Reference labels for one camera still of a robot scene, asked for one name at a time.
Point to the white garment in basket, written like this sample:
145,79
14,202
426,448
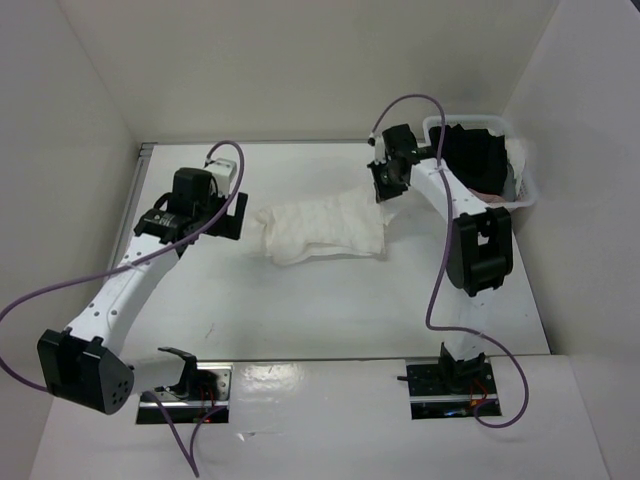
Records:
517,154

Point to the black skirt in basket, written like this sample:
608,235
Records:
477,158

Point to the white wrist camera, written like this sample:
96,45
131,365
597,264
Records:
223,173
376,141

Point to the white plastic laundry basket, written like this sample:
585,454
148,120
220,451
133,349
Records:
526,192

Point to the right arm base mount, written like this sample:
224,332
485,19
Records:
431,397

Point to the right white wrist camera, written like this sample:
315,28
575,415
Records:
376,141

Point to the pink garment in basket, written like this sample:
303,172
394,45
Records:
489,198

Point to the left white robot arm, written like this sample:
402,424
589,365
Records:
82,363

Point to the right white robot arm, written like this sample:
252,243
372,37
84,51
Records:
478,249

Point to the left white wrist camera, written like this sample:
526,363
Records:
223,173

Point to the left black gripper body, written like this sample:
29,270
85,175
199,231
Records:
208,210

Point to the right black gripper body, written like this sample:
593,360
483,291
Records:
386,185

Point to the white pleated skirt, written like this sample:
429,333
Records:
350,223

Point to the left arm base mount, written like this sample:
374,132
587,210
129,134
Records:
206,391

